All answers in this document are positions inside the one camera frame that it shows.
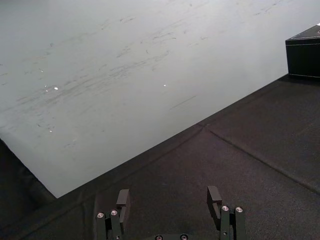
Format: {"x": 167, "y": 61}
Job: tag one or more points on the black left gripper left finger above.
{"x": 123, "y": 205}

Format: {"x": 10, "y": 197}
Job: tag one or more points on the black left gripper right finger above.
{"x": 215, "y": 202}

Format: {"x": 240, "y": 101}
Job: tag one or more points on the black table cloth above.
{"x": 225, "y": 160}

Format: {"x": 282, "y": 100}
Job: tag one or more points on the black box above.
{"x": 303, "y": 53}

